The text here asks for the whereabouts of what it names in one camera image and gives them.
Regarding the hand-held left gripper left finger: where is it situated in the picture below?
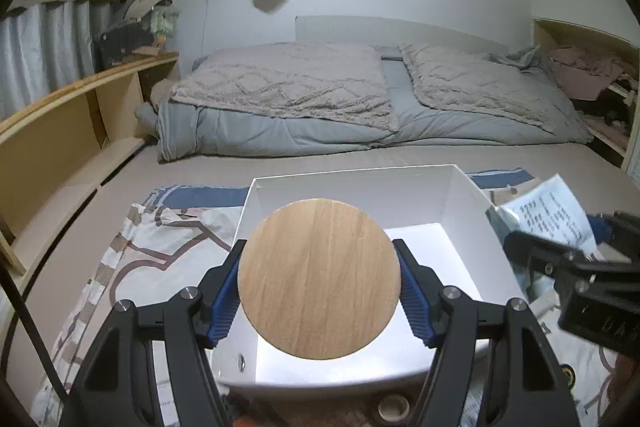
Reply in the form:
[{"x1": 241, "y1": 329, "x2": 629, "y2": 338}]
[{"x1": 75, "y1": 239, "x2": 248, "y2": 427}]

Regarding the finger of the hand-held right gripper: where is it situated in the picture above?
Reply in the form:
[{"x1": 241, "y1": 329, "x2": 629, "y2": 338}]
[
  {"x1": 587, "y1": 209, "x2": 640, "y2": 260},
  {"x1": 502, "y1": 231, "x2": 599, "y2": 282}
]

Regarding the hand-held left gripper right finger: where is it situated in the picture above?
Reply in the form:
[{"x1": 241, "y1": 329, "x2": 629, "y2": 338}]
[{"x1": 392, "y1": 238, "x2": 581, "y2": 427}]

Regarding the white printed mask packet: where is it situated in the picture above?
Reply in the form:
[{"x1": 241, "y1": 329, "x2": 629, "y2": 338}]
[{"x1": 487, "y1": 174, "x2": 601, "y2": 258}]

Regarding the round wooden coaster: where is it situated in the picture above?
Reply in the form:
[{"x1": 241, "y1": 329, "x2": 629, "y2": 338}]
[{"x1": 237, "y1": 197, "x2": 401, "y2": 360}]

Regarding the white cardboard box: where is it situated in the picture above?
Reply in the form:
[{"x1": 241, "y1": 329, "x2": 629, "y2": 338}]
[{"x1": 210, "y1": 163, "x2": 531, "y2": 395}]

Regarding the cartoon printed blanket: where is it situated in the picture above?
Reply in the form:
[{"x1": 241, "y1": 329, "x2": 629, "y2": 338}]
[{"x1": 30, "y1": 167, "x2": 640, "y2": 427}]

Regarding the beige tape roll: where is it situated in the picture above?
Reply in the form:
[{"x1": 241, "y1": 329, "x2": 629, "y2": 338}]
[{"x1": 377, "y1": 394, "x2": 413, "y2": 423}]

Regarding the dark clothes pile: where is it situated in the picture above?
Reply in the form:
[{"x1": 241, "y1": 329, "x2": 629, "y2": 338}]
[{"x1": 575, "y1": 87, "x2": 640, "y2": 132}]

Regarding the pink clothes pile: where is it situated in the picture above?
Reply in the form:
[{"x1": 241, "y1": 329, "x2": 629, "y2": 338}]
[{"x1": 547, "y1": 46, "x2": 636, "y2": 100}]

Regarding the beige quilted blanket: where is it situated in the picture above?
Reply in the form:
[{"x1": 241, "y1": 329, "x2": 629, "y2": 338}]
[
  {"x1": 169, "y1": 46, "x2": 401, "y2": 132},
  {"x1": 400, "y1": 42, "x2": 556, "y2": 128}
]

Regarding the grey duvet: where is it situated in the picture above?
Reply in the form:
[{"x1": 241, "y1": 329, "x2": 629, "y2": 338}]
[{"x1": 135, "y1": 42, "x2": 593, "y2": 162}]

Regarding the wooden closet nook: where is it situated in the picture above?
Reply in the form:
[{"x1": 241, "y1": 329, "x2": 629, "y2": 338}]
[{"x1": 531, "y1": 18, "x2": 640, "y2": 168}]

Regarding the wooden shelf unit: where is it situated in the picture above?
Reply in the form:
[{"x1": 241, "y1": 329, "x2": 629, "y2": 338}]
[{"x1": 0, "y1": 52, "x2": 182, "y2": 275}]

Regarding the white headboard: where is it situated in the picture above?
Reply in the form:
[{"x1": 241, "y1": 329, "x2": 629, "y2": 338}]
[{"x1": 295, "y1": 14, "x2": 513, "y2": 52}]

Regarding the dark bag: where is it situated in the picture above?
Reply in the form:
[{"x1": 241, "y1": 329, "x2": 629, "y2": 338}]
[{"x1": 95, "y1": 23, "x2": 156, "y2": 62}]

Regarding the green plush toy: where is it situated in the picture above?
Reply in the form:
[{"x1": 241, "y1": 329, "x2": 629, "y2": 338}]
[{"x1": 150, "y1": 4, "x2": 181, "y2": 42}]

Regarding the white cap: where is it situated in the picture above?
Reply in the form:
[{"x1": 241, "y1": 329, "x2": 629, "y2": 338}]
[{"x1": 122, "y1": 0, "x2": 173, "y2": 20}]

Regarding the grey curtain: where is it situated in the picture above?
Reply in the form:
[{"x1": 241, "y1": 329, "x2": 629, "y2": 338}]
[{"x1": 0, "y1": 0, "x2": 128, "y2": 122}]

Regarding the black cable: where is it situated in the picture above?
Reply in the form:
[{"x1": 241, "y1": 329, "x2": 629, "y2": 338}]
[{"x1": 0, "y1": 257, "x2": 68, "y2": 408}]

